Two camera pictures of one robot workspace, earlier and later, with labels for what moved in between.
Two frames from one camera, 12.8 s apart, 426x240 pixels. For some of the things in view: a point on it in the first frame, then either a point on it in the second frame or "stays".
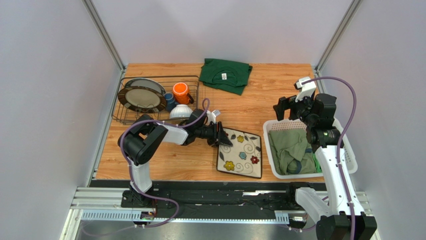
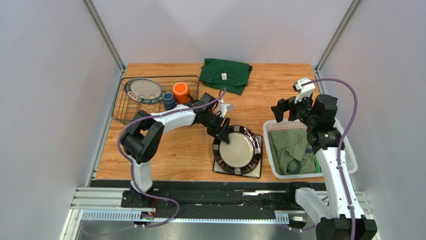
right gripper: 287,107 stays
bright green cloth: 319,169 stays
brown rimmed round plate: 142,99 -> 241,155
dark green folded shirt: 229,76 stays
